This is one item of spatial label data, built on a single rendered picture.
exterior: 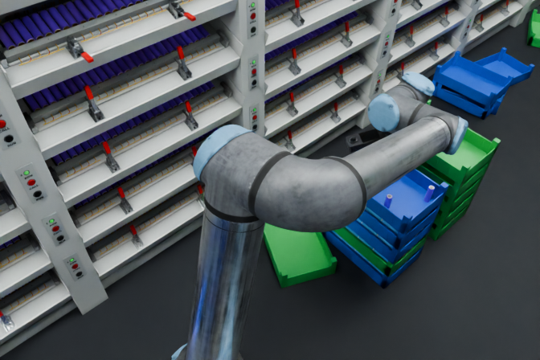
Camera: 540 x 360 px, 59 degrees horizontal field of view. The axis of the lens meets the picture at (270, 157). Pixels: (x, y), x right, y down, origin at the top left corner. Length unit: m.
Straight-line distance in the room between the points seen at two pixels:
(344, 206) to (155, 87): 0.76
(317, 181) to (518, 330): 1.25
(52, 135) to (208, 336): 0.61
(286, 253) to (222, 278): 0.92
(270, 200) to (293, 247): 1.10
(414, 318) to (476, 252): 0.38
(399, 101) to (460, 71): 1.44
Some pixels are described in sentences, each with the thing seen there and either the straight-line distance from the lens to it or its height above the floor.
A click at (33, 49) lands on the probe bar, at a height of 0.92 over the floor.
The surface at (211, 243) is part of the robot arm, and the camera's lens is 0.84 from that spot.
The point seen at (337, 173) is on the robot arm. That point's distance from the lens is 0.73.
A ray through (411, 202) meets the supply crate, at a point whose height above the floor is 0.32.
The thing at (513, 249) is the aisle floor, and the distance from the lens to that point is 2.03.
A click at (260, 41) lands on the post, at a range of 1.47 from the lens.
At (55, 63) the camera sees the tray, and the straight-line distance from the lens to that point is 1.17.
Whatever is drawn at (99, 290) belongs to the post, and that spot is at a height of 0.07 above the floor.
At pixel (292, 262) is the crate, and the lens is 1.77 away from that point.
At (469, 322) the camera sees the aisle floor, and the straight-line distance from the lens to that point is 1.79.
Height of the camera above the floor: 1.50
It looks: 45 degrees down
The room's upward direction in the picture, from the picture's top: 1 degrees clockwise
